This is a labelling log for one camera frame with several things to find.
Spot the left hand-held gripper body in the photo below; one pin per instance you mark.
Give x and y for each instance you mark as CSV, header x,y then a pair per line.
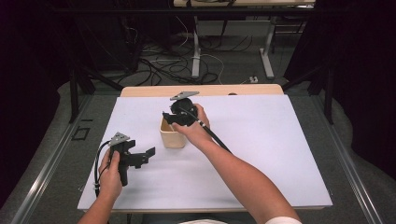
x,y
126,161

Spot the metal floor rail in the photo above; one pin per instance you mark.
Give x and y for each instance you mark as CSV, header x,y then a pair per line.
x,y
46,168
348,168

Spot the desk with white legs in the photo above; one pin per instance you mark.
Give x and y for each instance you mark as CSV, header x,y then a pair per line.
x,y
196,46

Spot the white power plug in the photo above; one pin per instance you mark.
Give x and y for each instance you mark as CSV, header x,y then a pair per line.
x,y
253,79

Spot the dark metal stand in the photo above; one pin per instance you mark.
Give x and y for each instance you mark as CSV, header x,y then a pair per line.
x,y
327,90
74,93

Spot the white table cover sheet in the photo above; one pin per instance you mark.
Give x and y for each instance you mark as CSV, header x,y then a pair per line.
x,y
249,140

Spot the person's right hand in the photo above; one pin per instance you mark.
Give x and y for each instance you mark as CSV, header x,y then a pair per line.
x,y
194,130

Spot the beige wooden pen holder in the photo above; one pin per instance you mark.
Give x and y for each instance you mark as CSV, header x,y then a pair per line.
x,y
172,138

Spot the person's left hand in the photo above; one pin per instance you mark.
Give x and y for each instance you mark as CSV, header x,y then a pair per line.
x,y
109,177

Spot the person's white shirt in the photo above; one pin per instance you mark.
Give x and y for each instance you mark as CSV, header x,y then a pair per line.
x,y
283,221

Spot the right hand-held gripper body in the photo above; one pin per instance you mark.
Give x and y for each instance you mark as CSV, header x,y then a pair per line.
x,y
183,109

